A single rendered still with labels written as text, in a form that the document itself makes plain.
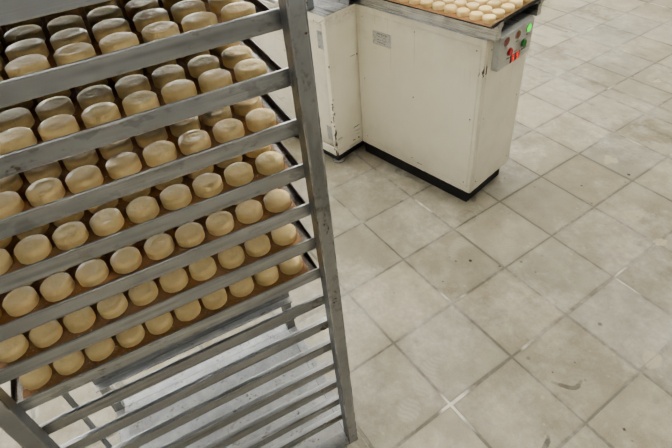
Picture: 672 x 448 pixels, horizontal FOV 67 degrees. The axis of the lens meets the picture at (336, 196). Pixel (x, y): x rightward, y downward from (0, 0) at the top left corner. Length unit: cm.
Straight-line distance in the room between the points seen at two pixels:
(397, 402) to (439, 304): 45
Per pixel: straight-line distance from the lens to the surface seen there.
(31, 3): 70
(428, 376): 194
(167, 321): 107
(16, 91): 73
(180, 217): 86
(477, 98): 219
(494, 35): 206
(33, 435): 112
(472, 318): 210
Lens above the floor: 168
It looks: 40 degrees down
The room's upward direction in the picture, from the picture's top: 6 degrees counter-clockwise
